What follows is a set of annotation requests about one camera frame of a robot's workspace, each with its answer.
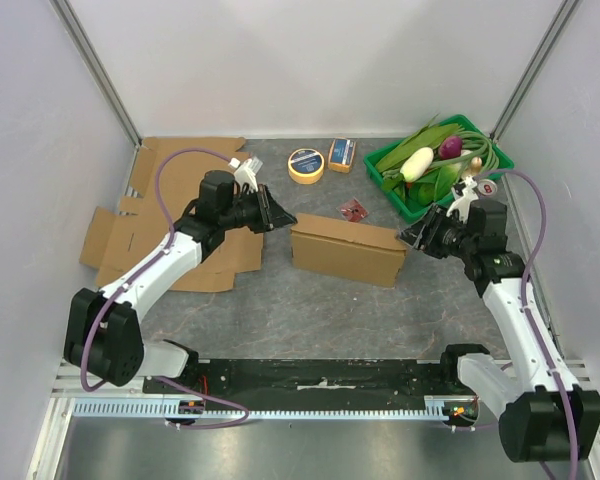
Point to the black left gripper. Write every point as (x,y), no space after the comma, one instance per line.
(271,214)

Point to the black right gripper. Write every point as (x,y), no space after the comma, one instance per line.
(428,231)

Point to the brown cardboard box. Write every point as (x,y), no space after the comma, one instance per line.
(348,250)

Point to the cardboard sheet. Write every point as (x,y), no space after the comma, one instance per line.
(115,242)

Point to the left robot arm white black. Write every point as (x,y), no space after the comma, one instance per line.
(104,337)

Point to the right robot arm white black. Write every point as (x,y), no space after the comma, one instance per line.
(543,412)

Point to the green plastic tray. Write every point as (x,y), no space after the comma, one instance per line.
(411,212)

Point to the green leafy vegetable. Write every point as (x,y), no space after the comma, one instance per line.
(425,190)

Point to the yellow tape roll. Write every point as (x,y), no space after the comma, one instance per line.
(306,166)

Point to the red packet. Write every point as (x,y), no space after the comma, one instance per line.
(353,211)

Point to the purple onion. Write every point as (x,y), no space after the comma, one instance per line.
(450,148)

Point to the brown mushroom toy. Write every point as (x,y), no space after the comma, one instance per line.
(473,168)

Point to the yellow sponge block blue label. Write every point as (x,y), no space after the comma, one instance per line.
(341,155)

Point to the green long beans bundle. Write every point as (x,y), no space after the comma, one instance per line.
(474,144)

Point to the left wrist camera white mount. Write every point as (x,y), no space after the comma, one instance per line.
(245,172)

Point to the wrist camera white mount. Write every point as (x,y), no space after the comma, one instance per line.
(464,193)
(245,172)

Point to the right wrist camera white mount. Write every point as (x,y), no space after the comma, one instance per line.
(464,193)

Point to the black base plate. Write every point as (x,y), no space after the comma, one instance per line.
(323,382)

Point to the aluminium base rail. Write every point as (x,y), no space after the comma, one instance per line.
(67,384)

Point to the grey slotted cable duct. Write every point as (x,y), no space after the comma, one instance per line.
(181,409)

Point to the aluminium frame post right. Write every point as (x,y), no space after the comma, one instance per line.
(549,40)

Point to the aluminium frame post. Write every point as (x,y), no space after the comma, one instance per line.
(549,40)
(87,51)

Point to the aluminium frame post left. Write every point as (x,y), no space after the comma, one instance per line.
(87,51)

